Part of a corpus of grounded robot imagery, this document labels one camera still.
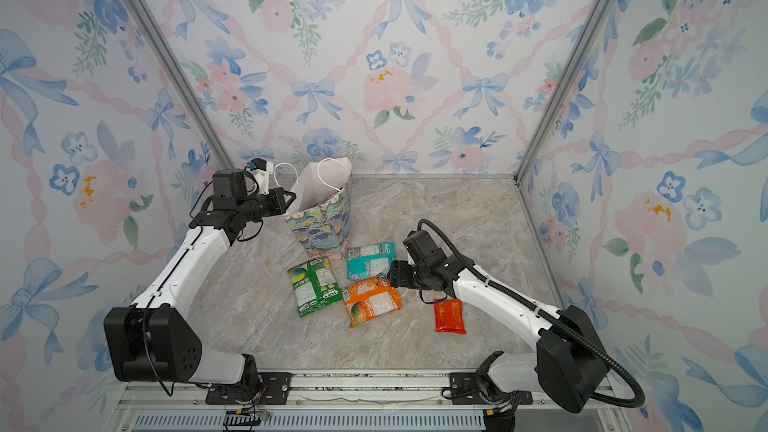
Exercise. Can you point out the green snack packet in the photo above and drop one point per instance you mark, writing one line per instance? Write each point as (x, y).
(314, 286)

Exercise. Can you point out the right corner aluminium post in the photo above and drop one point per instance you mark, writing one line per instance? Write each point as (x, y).
(582, 47)

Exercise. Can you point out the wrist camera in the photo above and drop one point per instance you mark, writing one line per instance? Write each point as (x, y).
(262, 170)
(419, 245)

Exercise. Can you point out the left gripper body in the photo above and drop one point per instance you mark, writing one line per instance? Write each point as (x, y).
(261, 206)

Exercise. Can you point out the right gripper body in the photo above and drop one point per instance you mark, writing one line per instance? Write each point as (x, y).
(409, 277)

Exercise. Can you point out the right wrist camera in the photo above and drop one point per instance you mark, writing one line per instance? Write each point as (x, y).
(419, 245)

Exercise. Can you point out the orange snack packet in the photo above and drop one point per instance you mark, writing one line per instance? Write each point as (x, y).
(370, 298)

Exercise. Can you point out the red snack packet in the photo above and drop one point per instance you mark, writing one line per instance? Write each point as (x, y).
(449, 317)

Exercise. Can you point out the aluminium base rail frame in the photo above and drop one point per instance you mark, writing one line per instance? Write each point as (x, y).
(355, 400)

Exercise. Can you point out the corner aluminium post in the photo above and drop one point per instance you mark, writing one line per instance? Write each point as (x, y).
(174, 72)
(582, 47)

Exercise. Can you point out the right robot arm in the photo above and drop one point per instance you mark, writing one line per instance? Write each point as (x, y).
(560, 367)

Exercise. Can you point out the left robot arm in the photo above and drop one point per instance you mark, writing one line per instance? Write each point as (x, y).
(150, 340)

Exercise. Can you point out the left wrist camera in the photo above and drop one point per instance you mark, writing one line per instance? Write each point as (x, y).
(262, 170)

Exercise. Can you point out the teal snack packet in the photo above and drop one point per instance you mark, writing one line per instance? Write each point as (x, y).
(369, 261)

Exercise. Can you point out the left corner aluminium post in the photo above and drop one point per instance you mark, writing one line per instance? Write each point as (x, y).
(174, 72)

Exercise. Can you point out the floral paper gift bag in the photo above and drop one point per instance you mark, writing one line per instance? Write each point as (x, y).
(319, 217)

